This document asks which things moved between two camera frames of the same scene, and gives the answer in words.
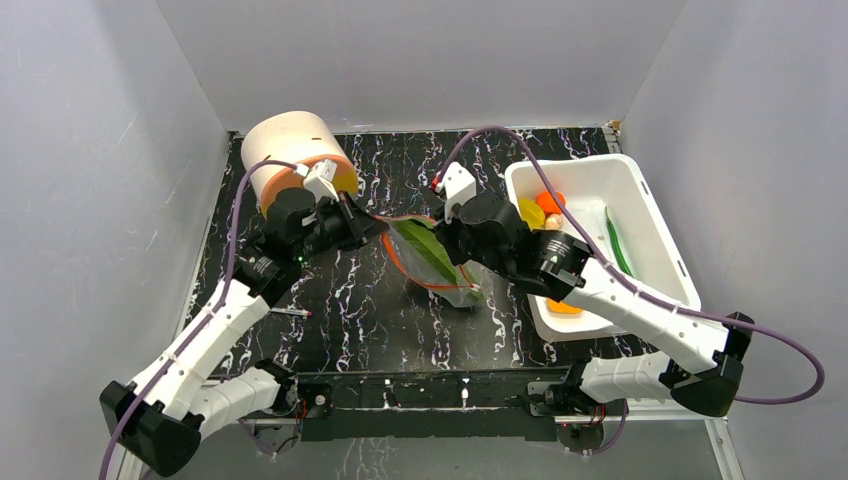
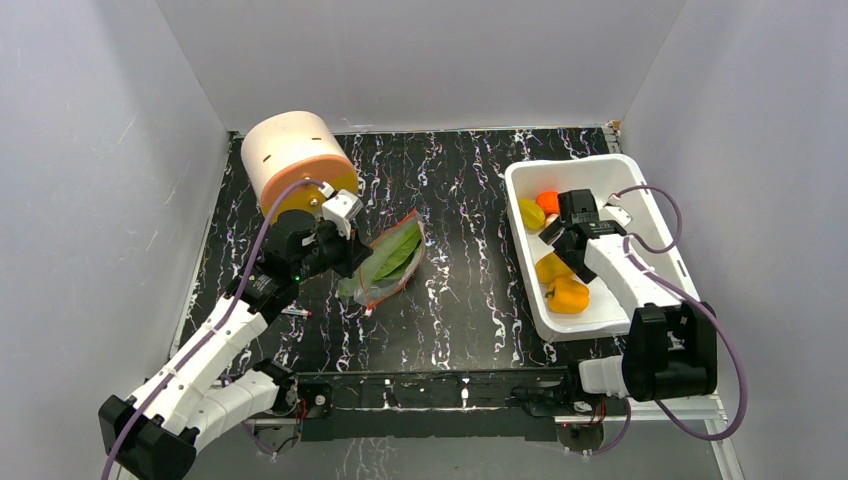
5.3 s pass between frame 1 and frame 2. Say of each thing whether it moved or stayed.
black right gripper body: moved
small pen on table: stayed
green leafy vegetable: moved
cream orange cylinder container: stayed
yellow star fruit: stayed
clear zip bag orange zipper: moved
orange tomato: stayed
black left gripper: moved
